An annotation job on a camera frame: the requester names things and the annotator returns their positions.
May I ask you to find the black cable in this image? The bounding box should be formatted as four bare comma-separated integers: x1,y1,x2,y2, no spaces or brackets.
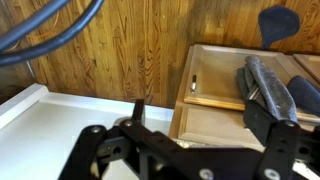
0,0,105,67
0,0,71,51

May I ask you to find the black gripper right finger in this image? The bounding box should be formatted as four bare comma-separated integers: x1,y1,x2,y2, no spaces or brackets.
243,100,320,180

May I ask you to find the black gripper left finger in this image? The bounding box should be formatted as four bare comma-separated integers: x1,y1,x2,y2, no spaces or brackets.
58,99,174,180

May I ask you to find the dark blue chair seat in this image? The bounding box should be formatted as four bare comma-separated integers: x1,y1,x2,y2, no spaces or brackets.
258,6,300,49

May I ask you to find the blue cloth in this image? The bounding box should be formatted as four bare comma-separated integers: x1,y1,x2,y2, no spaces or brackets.
287,76,320,117

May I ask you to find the grey knitted cloth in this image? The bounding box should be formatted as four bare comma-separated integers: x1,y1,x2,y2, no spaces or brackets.
236,56,298,122

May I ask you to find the metal cabinet door handle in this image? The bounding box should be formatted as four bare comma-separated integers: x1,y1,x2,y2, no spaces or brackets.
190,75,197,93

